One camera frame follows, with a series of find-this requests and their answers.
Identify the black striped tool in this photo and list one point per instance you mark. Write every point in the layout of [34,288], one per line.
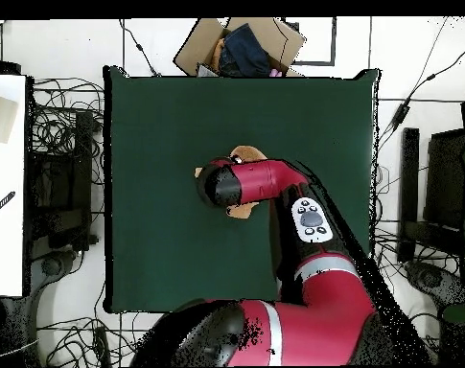
[2,204]

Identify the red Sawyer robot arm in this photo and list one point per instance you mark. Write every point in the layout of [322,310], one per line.
[262,180]

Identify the tan terry towel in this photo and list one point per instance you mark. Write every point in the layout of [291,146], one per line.
[251,152]

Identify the black power strip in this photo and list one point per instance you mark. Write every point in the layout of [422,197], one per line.
[101,345]

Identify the black stand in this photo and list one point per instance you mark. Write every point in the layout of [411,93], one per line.
[82,153]
[410,172]

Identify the small pink item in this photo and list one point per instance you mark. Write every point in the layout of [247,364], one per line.
[276,73]

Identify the brown cardboard box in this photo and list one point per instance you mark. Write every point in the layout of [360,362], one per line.
[193,50]

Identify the dark green table cloth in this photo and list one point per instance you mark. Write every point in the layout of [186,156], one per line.
[159,115]

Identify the white desk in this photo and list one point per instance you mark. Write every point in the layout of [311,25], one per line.
[5,230]

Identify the black stand base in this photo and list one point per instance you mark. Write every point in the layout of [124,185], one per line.
[431,278]
[51,265]

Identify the dark blue jeans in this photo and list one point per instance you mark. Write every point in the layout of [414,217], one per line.
[243,50]

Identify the orange cloth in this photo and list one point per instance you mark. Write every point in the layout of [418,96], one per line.
[218,51]

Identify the beige box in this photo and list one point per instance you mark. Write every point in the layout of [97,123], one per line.
[0,119]

